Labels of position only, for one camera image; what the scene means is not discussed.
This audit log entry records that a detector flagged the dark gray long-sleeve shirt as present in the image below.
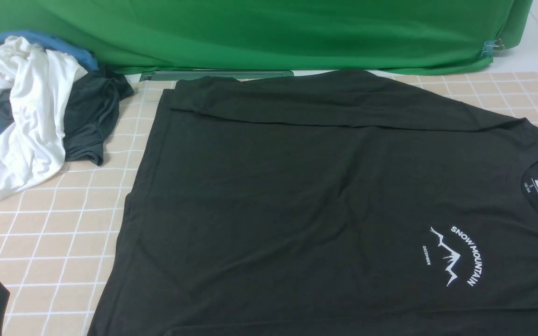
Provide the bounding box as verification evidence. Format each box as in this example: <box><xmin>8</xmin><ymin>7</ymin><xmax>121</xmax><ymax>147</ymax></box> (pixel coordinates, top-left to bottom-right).
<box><xmin>87</xmin><ymin>70</ymin><xmax>538</xmax><ymax>336</ymax></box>

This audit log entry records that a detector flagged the white crumpled shirt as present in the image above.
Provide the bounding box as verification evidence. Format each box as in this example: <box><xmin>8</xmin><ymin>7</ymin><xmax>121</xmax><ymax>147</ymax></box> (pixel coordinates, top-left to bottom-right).
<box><xmin>0</xmin><ymin>36</ymin><xmax>87</xmax><ymax>200</ymax></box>

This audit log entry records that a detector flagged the dark teal crumpled shirt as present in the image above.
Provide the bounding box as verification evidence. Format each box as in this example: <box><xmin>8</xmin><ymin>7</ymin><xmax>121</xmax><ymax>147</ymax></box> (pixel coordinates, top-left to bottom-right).
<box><xmin>0</xmin><ymin>63</ymin><xmax>135</xmax><ymax>166</ymax></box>

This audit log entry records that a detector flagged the blue crumpled garment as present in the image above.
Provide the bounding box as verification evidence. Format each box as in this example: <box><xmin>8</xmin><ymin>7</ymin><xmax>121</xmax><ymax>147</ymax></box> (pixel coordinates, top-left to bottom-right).
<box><xmin>0</xmin><ymin>30</ymin><xmax>99</xmax><ymax>132</ymax></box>

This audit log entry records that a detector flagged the green backdrop cloth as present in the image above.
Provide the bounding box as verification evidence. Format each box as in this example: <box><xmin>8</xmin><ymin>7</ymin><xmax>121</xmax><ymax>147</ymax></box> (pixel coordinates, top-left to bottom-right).
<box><xmin>0</xmin><ymin>0</ymin><xmax>532</xmax><ymax>75</ymax></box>

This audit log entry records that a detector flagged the metal binder clip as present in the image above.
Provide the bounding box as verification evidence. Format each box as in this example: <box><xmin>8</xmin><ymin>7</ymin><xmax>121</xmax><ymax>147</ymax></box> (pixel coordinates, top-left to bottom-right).
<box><xmin>481</xmin><ymin>38</ymin><xmax>505</xmax><ymax>57</ymax></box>

